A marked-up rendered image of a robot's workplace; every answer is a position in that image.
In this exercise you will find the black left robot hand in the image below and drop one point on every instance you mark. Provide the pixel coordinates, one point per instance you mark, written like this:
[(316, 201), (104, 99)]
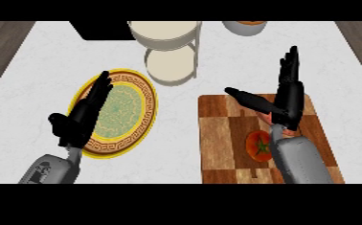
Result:
[(85, 114)]

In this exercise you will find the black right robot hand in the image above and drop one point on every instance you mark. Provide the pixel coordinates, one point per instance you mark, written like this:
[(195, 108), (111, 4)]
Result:
[(288, 101)]

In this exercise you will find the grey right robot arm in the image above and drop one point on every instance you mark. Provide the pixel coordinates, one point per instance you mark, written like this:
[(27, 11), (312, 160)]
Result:
[(297, 158)]

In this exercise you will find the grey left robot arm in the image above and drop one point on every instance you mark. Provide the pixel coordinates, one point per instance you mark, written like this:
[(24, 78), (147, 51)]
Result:
[(53, 168)]

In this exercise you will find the red tomato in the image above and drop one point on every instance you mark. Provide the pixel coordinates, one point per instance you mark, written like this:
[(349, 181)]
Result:
[(256, 146)]

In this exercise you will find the checkered wooden cutting board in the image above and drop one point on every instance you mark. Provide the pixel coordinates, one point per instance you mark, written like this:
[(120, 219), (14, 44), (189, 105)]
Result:
[(222, 139)]

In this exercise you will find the grey tiered basket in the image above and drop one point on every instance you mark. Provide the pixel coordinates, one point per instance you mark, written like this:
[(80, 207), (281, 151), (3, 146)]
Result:
[(167, 48)]

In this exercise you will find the yellow patterned plate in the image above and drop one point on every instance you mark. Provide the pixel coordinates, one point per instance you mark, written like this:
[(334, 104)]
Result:
[(123, 114)]

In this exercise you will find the grey bowl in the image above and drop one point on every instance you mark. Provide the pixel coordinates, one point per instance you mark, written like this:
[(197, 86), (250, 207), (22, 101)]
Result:
[(244, 27)]

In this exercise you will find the black appliance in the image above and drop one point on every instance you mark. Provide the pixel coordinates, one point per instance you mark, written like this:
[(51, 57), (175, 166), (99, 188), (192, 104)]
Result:
[(101, 30)]

